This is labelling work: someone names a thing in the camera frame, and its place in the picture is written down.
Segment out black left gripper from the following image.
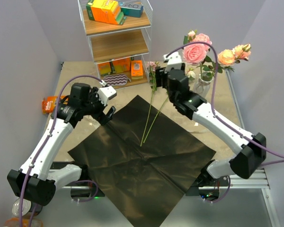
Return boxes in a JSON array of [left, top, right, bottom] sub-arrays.
[[81, 87, 115, 125]]

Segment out small pink rose stem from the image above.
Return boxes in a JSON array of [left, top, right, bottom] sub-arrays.
[[140, 61, 160, 146]]

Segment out large pink rose stem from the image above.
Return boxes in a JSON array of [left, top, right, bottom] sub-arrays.
[[183, 30, 215, 81]]

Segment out black wrapping paper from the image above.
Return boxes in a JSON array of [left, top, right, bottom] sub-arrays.
[[69, 96, 215, 227]]

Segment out peach rose stem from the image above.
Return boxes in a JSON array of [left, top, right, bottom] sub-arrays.
[[217, 44, 251, 70]]

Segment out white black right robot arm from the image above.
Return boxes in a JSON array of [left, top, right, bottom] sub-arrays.
[[155, 67, 266, 186]]

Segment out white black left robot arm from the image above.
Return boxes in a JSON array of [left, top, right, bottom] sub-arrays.
[[7, 83, 117, 206]]

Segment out orange sponge pack right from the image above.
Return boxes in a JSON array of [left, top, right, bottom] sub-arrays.
[[131, 60, 143, 79]]

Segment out orange sponge pack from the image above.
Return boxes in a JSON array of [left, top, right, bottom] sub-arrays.
[[111, 58, 131, 73], [98, 62, 112, 76], [131, 60, 143, 79]]

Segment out white rose stem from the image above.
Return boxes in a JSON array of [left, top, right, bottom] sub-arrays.
[[140, 68, 196, 146]]

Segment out orange sponge pack middle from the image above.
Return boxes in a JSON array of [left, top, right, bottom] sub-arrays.
[[111, 58, 131, 73]]

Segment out orange sponge pack left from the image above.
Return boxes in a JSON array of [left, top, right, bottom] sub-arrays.
[[98, 62, 112, 76]]

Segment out orange razor package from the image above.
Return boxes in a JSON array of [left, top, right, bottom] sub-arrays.
[[42, 96, 58, 114]]

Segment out teal box top shelf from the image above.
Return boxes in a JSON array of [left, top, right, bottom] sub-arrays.
[[119, 2, 143, 18]]

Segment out orange sponge box top shelf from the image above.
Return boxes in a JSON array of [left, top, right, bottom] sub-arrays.
[[86, 0, 127, 25]]

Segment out metal tin can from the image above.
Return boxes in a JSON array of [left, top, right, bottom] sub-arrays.
[[12, 198, 43, 217]]

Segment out orange plastic container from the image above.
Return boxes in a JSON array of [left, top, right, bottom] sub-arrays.
[[3, 218, 44, 227]]

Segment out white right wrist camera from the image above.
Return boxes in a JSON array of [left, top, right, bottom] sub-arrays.
[[163, 52, 183, 73]]

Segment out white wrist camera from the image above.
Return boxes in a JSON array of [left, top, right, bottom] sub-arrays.
[[97, 86, 117, 106], [163, 52, 183, 73]]

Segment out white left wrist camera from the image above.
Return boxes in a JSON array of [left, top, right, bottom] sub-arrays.
[[97, 86, 117, 106]]

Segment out white wire wooden shelf rack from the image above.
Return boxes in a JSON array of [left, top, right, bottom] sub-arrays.
[[78, 0, 153, 89]]

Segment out aluminium rail frame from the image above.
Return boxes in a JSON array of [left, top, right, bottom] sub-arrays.
[[36, 61, 275, 227]]

